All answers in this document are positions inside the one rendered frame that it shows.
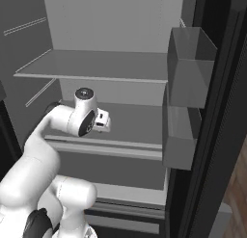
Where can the black fridge door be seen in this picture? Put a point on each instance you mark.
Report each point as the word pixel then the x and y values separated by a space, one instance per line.
pixel 218 126

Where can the grey fridge drawer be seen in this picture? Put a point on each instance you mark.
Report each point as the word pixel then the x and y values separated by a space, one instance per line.
pixel 128 171

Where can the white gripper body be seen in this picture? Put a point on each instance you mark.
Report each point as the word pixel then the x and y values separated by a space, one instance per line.
pixel 107 124

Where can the grey fridge shelf with rail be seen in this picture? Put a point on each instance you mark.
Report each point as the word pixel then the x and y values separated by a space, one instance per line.
pixel 135 126

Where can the small grey door bin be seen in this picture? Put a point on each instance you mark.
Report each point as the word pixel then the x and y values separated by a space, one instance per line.
pixel 178 152

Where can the large grey door bin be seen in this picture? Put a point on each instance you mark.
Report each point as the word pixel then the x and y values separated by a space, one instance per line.
pixel 189 81

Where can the grey glass fridge shelf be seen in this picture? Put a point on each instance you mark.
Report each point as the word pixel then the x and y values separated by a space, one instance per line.
pixel 103 66

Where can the grey fridge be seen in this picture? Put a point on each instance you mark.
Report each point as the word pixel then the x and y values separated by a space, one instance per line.
pixel 106 20

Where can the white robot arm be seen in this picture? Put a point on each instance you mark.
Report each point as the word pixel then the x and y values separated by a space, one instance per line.
pixel 38 158

